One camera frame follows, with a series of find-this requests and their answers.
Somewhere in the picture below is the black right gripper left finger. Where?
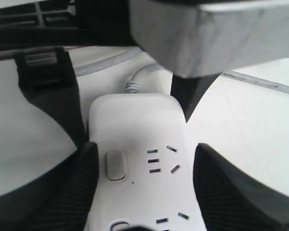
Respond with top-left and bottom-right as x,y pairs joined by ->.
0,142 -> 99,231

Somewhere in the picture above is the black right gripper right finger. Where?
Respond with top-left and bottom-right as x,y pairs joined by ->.
193,143 -> 289,231

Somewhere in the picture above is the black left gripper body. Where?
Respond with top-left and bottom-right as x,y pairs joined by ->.
0,0 -> 136,59

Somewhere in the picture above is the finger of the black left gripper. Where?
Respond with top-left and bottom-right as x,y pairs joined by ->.
170,74 -> 218,122
14,48 -> 87,149

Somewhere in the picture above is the white five-outlet power strip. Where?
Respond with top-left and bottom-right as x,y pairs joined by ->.
87,93 -> 206,231

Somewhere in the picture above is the grey power cord with plug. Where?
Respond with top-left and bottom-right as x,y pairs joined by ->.
75,47 -> 174,94

